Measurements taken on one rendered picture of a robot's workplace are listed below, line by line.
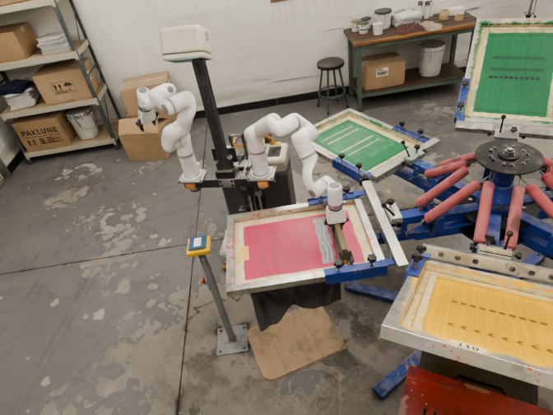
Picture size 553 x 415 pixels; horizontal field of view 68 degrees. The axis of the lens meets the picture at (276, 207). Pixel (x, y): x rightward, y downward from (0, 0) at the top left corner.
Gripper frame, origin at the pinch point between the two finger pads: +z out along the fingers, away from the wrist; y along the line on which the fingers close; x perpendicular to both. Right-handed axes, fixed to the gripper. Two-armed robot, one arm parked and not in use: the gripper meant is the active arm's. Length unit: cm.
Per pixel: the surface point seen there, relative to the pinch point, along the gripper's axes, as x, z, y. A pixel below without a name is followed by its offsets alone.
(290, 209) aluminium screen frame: -25.4, 2.9, 22.2
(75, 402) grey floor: 17, 101, 183
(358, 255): 15.9, 6.0, -7.6
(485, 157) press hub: -2, -29, -75
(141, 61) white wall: -380, 11, 177
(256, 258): 6.9, 6.0, 44.7
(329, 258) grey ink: 15.7, 5.4, 7.2
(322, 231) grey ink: -5.4, 5.7, 6.9
